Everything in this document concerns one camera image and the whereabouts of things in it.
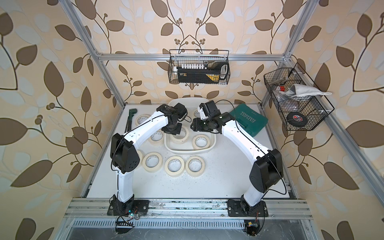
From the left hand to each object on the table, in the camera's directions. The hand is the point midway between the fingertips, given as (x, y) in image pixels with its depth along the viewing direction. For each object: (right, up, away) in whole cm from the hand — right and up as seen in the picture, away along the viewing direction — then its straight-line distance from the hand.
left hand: (175, 131), depth 87 cm
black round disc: (+61, +7, -15) cm, 64 cm away
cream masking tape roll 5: (+11, -21, +2) cm, 24 cm away
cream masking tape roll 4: (-1, -21, +2) cm, 21 cm away
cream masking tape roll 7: (+12, -11, +7) cm, 18 cm away
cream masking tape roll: (-31, +10, +25) cm, 41 cm away
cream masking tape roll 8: (+12, +10, -11) cm, 19 cm away
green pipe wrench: (-39, +13, +29) cm, 50 cm away
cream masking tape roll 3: (-14, -18, +2) cm, 23 cm away
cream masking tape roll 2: (-12, -7, +9) cm, 16 cm away
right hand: (+11, +3, -4) cm, 12 cm away
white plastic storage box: (+8, -7, +9) cm, 14 cm away
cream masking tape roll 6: (+4, -5, -3) cm, 7 cm away
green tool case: (+50, +7, +18) cm, 53 cm away
